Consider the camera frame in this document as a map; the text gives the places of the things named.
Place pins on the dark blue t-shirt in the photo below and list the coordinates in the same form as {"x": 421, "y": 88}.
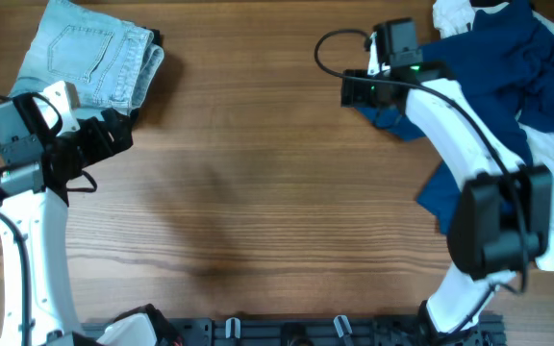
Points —
{"x": 505, "y": 65}

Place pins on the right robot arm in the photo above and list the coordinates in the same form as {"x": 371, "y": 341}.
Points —
{"x": 501, "y": 223}

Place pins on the folded light blue jeans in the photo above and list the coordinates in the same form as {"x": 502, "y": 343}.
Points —
{"x": 110, "y": 61}

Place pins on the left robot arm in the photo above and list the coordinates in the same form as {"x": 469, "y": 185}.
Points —
{"x": 43, "y": 146}

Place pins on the folded black garment under jeans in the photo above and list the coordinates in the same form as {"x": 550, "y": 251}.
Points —
{"x": 157, "y": 40}

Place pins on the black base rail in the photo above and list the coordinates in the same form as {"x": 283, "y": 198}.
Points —
{"x": 378, "y": 331}

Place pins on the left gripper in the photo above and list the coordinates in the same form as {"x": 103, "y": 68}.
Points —
{"x": 92, "y": 128}

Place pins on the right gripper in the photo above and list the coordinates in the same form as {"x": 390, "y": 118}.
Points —
{"x": 353, "y": 91}

